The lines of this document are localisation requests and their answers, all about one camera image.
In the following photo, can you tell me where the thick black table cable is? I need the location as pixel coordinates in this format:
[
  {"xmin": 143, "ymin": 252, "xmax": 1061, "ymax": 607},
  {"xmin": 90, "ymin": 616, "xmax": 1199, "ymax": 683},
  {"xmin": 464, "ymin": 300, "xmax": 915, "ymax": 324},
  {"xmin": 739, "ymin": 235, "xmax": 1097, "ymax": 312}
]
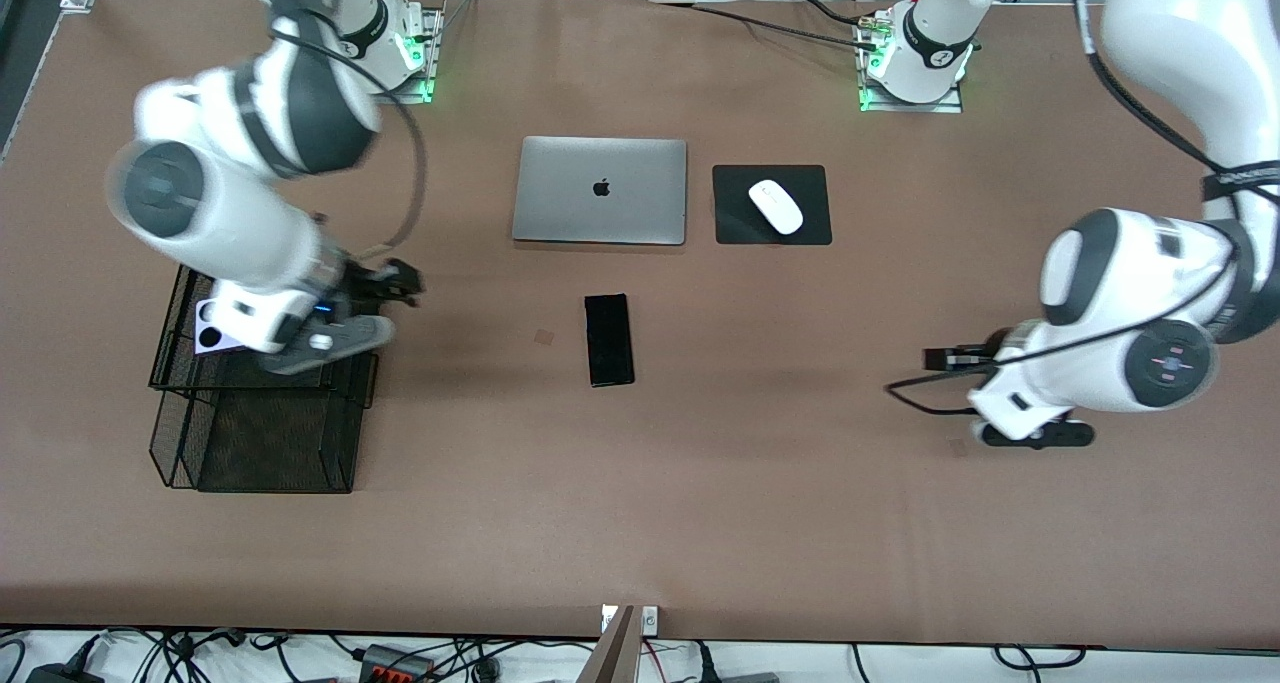
[{"xmin": 793, "ymin": 0, "xmax": 873, "ymax": 28}]

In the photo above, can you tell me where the long black phone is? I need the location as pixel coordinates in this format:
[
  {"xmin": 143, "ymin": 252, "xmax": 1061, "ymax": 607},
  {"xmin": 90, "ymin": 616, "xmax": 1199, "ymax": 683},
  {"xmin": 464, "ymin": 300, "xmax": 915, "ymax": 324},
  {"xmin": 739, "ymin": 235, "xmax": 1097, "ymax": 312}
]
[{"xmin": 584, "ymin": 293, "xmax": 637, "ymax": 389}]

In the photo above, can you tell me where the thin black table cable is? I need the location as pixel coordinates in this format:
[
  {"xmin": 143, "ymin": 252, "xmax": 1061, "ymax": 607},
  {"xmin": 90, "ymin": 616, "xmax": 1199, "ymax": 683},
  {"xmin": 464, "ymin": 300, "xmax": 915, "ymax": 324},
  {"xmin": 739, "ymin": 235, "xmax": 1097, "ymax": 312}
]
[{"xmin": 648, "ymin": 0, "xmax": 881, "ymax": 52}]

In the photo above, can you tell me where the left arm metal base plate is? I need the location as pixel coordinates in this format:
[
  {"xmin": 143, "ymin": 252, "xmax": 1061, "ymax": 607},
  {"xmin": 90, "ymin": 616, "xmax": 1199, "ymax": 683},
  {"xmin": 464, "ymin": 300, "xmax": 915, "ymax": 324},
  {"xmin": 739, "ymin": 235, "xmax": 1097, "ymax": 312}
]
[{"xmin": 858, "ymin": 8, "xmax": 964, "ymax": 114}]

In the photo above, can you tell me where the black orange power strip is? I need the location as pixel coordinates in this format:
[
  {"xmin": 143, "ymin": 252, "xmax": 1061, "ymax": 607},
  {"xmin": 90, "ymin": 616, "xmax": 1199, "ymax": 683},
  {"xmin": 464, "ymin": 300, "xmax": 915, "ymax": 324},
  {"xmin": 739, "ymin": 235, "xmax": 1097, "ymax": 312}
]
[{"xmin": 358, "ymin": 643, "xmax": 436, "ymax": 683}]

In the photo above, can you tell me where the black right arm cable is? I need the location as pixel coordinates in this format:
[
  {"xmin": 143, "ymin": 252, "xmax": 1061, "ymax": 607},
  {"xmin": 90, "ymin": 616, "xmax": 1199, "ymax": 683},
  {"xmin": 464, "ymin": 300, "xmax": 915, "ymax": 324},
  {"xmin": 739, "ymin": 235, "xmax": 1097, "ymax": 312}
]
[{"xmin": 268, "ymin": 23, "xmax": 430, "ymax": 260}]

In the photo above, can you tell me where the silver closed laptop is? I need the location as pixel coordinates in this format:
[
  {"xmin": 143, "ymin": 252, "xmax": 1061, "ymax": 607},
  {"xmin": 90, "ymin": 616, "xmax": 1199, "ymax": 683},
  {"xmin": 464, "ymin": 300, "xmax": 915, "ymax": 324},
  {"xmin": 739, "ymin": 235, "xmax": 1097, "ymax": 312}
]
[{"xmin": 512, "ymin": 136, "xmax": 689, "ymax": 247}]

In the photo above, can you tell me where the black mouse pad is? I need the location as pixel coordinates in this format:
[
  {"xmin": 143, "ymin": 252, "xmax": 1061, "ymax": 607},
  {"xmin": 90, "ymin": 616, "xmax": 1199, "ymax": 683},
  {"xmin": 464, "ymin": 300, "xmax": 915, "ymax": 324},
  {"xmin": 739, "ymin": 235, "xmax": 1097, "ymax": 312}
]
[{"xmin": 712, "ymin": 164, "xmax": 833, "ymax": 247}]

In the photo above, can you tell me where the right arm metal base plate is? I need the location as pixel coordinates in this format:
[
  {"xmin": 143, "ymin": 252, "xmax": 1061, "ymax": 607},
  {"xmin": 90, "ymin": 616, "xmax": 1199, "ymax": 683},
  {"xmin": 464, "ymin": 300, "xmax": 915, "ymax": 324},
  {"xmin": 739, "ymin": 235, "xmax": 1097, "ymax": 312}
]
[{"xmin": 330, "ymin": 3, "xmax": 443, "ymax": 105}]

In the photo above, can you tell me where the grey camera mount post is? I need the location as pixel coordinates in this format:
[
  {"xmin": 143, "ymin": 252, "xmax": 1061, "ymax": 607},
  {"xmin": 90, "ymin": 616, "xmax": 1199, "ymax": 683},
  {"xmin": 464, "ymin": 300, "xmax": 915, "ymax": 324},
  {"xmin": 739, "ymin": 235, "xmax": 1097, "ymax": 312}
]
[{"xmin": 578, "ymin": 605, "xmax": 638, "ymax": 683}]

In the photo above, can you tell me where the lilac flip phone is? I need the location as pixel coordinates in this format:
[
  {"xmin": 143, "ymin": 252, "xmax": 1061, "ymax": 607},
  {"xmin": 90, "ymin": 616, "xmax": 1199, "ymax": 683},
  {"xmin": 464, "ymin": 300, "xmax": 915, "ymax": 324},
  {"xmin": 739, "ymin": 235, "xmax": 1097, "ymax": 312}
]
[{"xmin": 195, "ymin": 299, "xmax": 241, "ymax": 356}]

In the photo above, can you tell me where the black plug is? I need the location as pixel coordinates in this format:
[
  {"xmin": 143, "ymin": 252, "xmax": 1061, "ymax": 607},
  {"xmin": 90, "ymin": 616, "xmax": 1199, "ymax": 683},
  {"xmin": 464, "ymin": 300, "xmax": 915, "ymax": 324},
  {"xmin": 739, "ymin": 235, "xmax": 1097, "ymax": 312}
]
[{"xmin": 690, "ymin": 641, "xmax": 781, "ymax": 683}]

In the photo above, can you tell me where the white computer mouse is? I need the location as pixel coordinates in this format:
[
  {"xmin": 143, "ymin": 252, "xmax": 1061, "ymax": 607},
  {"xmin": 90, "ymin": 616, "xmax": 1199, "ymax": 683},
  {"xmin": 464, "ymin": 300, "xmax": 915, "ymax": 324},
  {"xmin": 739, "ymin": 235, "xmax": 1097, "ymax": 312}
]
[{"xmin": 748, "ymin": 179, "xmax": 805, "ymax": 236}]

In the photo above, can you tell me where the black mesh desk tray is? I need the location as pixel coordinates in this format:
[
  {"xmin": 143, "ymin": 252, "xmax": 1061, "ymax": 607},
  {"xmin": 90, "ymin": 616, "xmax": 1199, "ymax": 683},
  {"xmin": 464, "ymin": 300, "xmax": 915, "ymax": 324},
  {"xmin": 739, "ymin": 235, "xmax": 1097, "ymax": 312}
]
[{"xmin": 148, "ymin": 257, "xmax": 382, "ymax": 495}]

